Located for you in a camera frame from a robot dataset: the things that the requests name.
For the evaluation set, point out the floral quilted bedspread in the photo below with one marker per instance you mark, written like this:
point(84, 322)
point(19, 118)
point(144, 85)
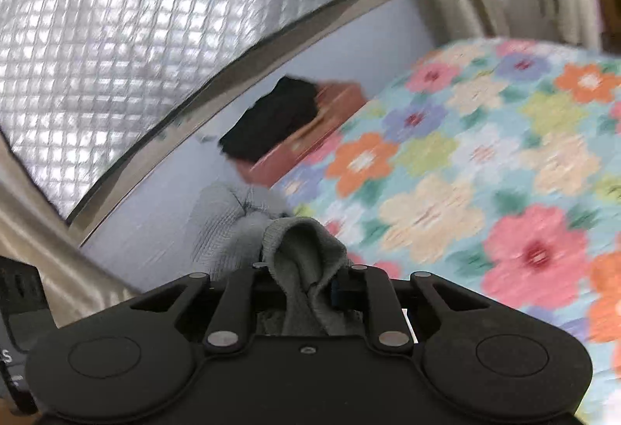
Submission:
point(495, 164)

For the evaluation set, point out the beige curtain left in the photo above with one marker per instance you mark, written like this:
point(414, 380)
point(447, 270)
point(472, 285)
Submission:
point(32, 232)

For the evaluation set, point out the grey waffle knit shirt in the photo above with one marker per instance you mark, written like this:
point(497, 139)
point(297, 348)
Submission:
point(232, 226)

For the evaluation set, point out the red suitcase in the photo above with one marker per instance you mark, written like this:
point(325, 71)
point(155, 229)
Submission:
point(337, 101)

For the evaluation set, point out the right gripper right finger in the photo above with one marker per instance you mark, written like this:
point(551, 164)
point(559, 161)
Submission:
point(370, 291)

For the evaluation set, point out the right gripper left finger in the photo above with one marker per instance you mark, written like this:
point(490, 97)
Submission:
point(233, 323)

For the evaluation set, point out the window with frame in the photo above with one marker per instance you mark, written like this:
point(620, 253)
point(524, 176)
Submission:
point(95, 93)

